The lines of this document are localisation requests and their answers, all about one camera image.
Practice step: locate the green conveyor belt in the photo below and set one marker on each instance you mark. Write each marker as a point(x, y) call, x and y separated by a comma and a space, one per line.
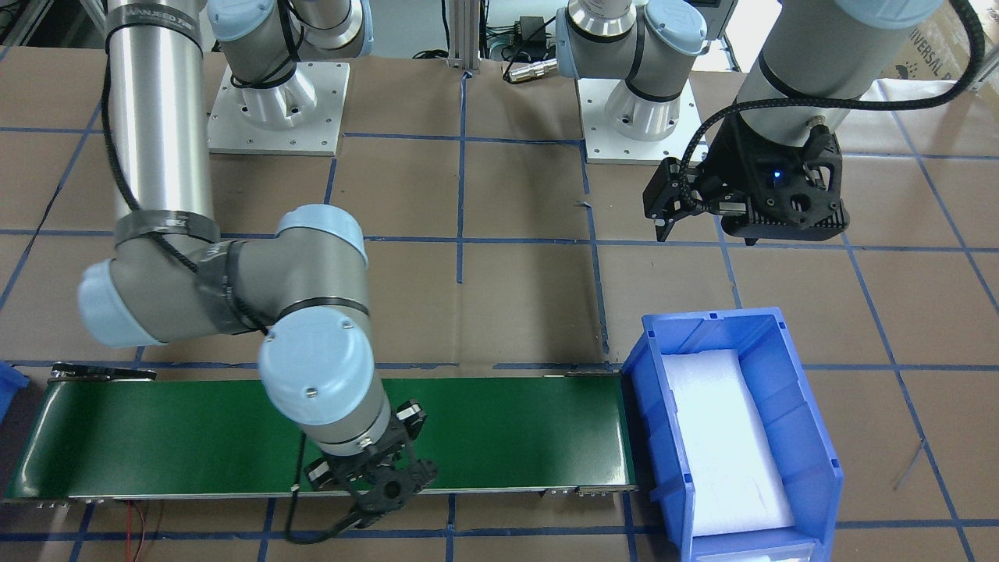
point(198, 439)

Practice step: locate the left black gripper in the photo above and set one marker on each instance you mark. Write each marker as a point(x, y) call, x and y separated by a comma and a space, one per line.
point(730, 162)

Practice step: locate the white foam pad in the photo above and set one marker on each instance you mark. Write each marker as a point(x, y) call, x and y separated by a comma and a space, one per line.
point(737, 484)

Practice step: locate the aluminium frame post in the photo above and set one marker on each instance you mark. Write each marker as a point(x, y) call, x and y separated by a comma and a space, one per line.
point(464, 25)

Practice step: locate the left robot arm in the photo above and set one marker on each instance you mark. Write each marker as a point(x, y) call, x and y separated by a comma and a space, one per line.
point(815, 65)

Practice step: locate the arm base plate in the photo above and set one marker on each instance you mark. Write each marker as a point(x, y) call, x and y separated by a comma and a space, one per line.
point(640, 121)
point(300, 117)

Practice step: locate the blue plastic bin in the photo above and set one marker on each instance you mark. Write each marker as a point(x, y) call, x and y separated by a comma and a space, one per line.
point(807, 463)
point(12, 381)

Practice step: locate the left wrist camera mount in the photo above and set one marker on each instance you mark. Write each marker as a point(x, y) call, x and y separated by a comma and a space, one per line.
point(794, 191)

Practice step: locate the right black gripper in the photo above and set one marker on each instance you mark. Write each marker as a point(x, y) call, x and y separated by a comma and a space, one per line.
point(409, 427)

